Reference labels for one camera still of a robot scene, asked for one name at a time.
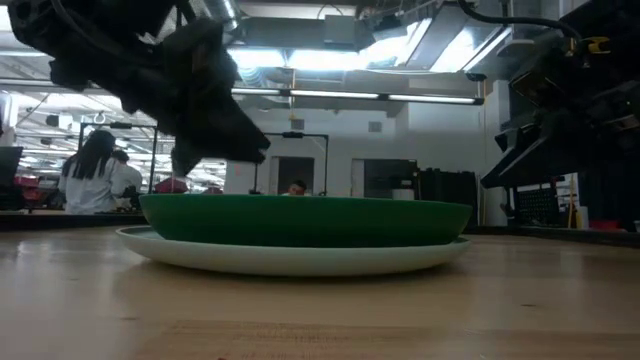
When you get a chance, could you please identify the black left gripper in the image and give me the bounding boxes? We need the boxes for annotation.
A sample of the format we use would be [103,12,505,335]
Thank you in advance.
[116,17,272,177]

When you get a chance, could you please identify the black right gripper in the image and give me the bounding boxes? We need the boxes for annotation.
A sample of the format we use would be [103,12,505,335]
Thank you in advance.
[479,33,640,190]

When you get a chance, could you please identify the green bowl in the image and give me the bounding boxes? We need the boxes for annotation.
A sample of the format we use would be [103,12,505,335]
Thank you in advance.
[138,193,474,249]

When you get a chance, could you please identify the red bag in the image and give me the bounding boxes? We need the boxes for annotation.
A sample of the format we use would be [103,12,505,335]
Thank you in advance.
[153,176,190,195]

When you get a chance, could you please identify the black pegboard cart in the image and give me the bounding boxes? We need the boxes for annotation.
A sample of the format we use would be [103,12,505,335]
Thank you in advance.
[503,174,569,229]

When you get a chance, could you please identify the person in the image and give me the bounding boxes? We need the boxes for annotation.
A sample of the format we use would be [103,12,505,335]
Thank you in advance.
[58,129,127,216]
[110,149,145,212]
[282,179,311,197]

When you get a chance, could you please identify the black cabinets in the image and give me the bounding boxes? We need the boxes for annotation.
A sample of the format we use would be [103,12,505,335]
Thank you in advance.
[413,168,479,227]

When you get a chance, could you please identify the pale plastic container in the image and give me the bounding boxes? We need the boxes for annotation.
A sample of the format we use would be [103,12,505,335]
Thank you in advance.
[574,204,592,231]

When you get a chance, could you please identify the red bin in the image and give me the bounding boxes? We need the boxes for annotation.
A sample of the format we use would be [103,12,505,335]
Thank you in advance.
[589,218,624,232]

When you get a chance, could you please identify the long ceiling light strip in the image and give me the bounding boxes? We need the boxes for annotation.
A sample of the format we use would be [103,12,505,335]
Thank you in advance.
[232,87,485,106]

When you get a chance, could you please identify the light blue large plate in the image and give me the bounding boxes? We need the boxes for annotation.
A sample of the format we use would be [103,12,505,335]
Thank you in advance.
[115,225,472,278]

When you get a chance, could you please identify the dark monitor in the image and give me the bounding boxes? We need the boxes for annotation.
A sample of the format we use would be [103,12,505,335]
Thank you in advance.
[0,146,24,190]

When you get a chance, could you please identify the tall black frame stand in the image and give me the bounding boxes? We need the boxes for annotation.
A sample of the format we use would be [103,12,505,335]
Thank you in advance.
[77,122,160,196]

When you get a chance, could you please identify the black frame stand with camera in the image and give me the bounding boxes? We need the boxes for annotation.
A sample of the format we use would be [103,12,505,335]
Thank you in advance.
[252,131,330,197]

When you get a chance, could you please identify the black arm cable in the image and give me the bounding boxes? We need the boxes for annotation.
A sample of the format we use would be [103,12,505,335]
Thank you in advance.
[456,0,585,42]

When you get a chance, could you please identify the silver ceiling duct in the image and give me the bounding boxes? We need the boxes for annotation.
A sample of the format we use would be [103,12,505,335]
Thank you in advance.
[202,0,242,32]

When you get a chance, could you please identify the dark wall screen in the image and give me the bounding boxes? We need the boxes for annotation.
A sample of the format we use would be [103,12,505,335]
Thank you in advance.
[363,158,419,200]

